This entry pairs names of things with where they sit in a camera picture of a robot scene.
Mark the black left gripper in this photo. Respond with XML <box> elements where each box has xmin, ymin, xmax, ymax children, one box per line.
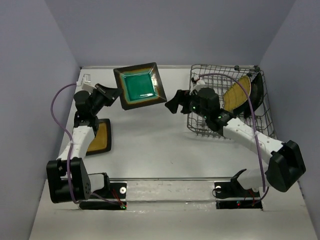
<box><xmin>90</xmin><ymin>83</ymin><xmax>123</xmax><ymax>116</ymax></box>

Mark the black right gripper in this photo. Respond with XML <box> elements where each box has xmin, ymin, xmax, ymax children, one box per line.
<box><xmin>164</xmin><ymin>89</ymin><xmax>209</xmax><ymax>120</ymax></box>

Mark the black plate with green centre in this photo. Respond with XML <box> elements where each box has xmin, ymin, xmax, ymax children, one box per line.
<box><xmin>113</xmin><ymin>62</ymin><xmax>167</xmax><ymax>111</ymax></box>

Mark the green yellow woven-pattern plate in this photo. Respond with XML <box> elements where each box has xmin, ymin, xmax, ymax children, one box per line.
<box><xmin>223</xmin><ymin>75</ymin><xmax>252</xmax><ymax>112</ymax></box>

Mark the black floral square plate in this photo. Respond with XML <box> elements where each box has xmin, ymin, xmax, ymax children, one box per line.
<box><xmin>243</xmin><ymin>72</ymin><xmax>264</xmax><ymax>119</ymax></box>

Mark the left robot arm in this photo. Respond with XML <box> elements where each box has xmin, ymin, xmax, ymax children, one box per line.
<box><xmin>46</xmin><ymin>83</ymin><xmax>122</xmax><ymax>204</ymax></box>

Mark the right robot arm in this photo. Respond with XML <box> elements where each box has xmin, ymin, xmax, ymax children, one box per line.
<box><xmin>165</xmin><ymin>87</ymin><xmax>306</xmax><ymax>196</ymax></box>

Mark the black plate with yellow centre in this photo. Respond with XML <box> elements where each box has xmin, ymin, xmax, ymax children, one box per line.
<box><xmin>86</xmin><ymin>118</ymin><xmax>112</xmax><ymax>156</ymax></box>

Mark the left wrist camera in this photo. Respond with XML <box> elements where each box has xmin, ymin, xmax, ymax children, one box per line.
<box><xmin>76</xmin><ymin>74</ymin><xmax>95</xmax><ymax>94</ymax></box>

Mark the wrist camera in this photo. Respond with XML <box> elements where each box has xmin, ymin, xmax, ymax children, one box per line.
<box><xmin>189</xmin><ymin>77</ymin><xmax>206</xmax><ymax>95</ymax></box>
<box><xmin>76</xmin><ymin>74</ymin><xmax>95</xmax><ymax>94</ymax></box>

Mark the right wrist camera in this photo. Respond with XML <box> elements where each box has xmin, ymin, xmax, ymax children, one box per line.
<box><xmin>189</xmin><ymin>77</ymin><xmax>206</xmax><ymax>95</ymax></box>

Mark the grey wire dish rack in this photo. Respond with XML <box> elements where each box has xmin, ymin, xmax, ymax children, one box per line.
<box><xmin>189</xmin><ymin>64</ymin><xmax>276</xmax><ymax>139</ymax></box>

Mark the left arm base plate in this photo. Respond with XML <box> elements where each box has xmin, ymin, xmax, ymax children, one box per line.
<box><xmin>79</xmin><ymin>181</ymin><xmax>127</xmax><ymax>211</ymax></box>

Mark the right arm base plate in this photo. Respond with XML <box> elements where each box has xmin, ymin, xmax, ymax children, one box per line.
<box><xmin>211</xmin><ymin>181</ymin><xmax>263</xmax><ymax>210</ymax></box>

